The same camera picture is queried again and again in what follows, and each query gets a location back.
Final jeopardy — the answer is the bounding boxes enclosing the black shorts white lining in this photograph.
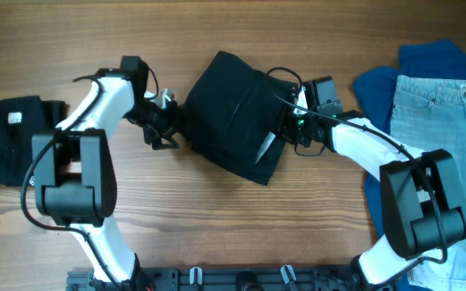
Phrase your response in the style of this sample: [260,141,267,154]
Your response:
[180,51,298,185]

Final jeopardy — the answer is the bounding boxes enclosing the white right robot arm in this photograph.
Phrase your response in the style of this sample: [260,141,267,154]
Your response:
[276,108,466,290]

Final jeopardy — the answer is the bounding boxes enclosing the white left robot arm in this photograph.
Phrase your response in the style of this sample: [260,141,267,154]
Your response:
[20,59,180,290]

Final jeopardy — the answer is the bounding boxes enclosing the light blue jeans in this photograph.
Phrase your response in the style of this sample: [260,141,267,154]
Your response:
[388,74,466,291]

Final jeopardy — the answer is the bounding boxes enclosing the blue shirt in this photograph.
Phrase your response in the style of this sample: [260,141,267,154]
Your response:
[353,40,466,290]

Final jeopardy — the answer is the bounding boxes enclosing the black folded garment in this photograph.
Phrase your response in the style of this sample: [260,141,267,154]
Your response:
[0,95,66,187]

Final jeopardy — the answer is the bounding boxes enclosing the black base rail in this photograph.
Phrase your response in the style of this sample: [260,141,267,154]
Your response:
[66,264,363,291]

